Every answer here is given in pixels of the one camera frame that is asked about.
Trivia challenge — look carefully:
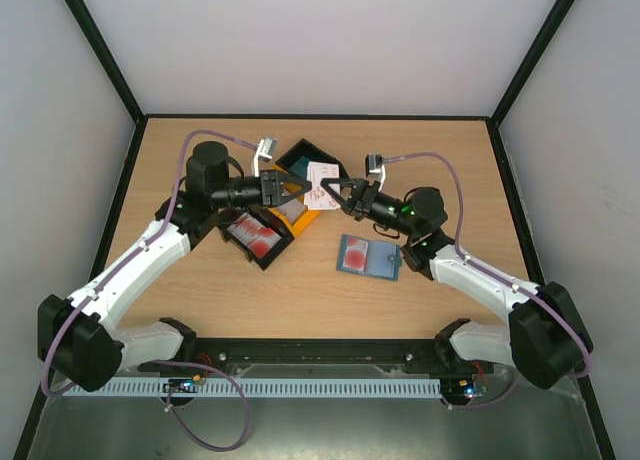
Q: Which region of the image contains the white floral VIP card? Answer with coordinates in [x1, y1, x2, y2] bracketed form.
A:
[303, 160, 342, 212]

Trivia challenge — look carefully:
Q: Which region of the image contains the black bin with red cards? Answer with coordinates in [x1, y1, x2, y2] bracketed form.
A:
[218, 207, 294, 270]

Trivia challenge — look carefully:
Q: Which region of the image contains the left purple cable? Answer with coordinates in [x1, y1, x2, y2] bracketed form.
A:
[39, 128, 261, 451]

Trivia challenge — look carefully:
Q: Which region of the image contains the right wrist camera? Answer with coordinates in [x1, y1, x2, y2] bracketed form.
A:
[364, 153, 387, 190]

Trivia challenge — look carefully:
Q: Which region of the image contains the teal card holder wallet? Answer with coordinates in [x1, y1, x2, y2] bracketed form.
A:
[336, 234, 403, 281]

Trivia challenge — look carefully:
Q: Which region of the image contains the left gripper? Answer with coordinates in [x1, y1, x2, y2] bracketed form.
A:
[213, 172, 314, 211]

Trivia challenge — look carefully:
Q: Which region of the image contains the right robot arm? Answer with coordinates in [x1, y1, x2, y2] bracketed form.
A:
[320, 178, 593, 389]

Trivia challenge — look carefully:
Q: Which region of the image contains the yellow bin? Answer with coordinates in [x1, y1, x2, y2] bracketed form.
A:
[269, 166, 321, 239]

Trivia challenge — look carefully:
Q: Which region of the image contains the teal card stack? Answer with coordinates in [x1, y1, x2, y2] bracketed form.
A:
[289, 156, 310, 179]

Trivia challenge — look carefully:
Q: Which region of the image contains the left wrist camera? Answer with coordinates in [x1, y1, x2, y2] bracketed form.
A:
[251, 137, 277, 177]

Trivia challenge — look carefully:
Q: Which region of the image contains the white slotted cable duct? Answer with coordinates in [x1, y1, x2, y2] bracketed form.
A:
[66, 376, 441, 399]

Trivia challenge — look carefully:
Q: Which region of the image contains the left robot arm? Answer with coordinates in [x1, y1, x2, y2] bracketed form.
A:
[37, 130, 312, 397]

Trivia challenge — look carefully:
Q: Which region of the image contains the white floral card stack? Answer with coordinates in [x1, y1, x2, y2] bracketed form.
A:
[276, 200, 307, 224]

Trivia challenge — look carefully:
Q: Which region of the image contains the black bin with teal cards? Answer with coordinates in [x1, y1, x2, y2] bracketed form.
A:
[275, 138, 349, 178]

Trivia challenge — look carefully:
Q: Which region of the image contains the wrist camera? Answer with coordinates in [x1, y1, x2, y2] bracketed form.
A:
[251, 137, 277, 177]
[364, 153, 387, 190]

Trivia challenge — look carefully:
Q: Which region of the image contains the black metal frame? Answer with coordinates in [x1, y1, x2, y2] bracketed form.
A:
[14, 0, 615, 459]

